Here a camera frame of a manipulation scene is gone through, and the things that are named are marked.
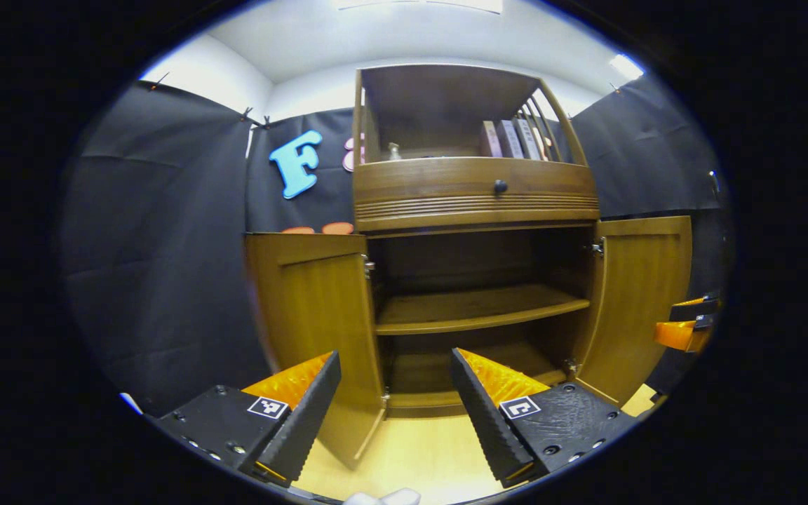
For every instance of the small ceiling light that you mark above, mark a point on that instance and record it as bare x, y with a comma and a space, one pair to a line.
626, 66

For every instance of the wooden cabinet door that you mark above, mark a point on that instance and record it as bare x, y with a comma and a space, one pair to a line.
642, 301
313, 315

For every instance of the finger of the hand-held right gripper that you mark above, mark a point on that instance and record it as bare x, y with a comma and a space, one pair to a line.
681, 335
695, 308

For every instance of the black round drawer knob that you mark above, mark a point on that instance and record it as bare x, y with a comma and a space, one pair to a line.
500, 186

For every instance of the grey book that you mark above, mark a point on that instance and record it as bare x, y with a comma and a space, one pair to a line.
510, 139

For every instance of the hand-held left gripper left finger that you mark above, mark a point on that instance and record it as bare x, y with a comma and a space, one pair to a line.
302, 421

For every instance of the wooden double-door shoe cabinet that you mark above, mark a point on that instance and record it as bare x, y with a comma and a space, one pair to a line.
446, 105

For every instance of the metal right door hinge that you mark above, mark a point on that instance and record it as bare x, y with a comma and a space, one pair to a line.
597, 247
571, 367

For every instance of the metal left door hinge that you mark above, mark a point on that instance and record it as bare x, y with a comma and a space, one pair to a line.
367, 266
384, 398

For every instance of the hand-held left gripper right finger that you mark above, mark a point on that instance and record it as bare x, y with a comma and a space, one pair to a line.
488, 421

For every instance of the wooden cabinet drawer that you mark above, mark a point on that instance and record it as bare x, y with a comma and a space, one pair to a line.
432, 186

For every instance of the small glass bottle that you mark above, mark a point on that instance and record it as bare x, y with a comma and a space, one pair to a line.
393, 151

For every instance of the wooden cabinet inner shelf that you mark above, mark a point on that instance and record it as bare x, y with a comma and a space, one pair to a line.
474, 308

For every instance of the metal door hinge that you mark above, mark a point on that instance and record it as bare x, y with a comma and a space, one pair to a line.
367, 266
384, 398
597, 247
571, 367

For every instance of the white book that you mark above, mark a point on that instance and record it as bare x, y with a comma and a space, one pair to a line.
527, 139

